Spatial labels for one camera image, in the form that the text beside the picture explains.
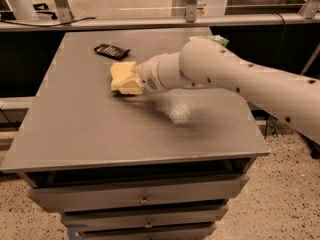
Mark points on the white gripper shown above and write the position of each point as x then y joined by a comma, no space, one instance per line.
149,73

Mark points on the yellow sponge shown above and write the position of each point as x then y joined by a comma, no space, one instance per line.
122,70

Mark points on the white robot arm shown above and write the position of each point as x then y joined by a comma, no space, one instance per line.
204,63

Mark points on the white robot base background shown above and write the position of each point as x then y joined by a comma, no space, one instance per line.
23,10

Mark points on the black ridged rectangular object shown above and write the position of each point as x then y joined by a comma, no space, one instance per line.
112,52

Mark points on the grey drawer cabinet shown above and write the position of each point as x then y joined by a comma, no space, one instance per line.
77,132

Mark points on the green crumpled snack bag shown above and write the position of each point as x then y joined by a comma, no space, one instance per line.
216,38

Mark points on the top grey drawer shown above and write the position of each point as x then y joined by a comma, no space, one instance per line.
139,193

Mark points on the grey drawer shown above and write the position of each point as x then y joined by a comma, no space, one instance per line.
184,231
145,218
139,193

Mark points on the middle grey drawer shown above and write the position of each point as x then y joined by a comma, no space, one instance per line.
145,218

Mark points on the bottom grey drawer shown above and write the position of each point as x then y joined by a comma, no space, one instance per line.
184,231

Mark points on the grey metal rail fence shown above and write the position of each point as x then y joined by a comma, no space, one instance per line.
65,21

